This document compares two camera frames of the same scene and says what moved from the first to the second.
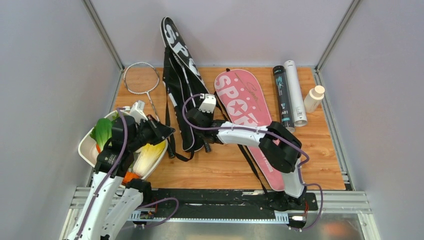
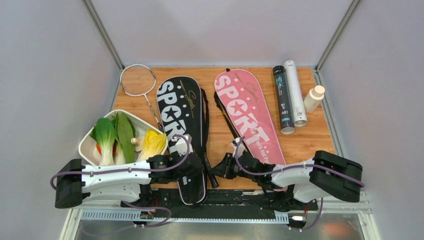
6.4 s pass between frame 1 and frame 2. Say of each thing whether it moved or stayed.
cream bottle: stayed
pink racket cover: stayed
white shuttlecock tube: stayed
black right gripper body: moved
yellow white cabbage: stayed
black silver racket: moved
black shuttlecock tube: stayed
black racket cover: moved
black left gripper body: moved
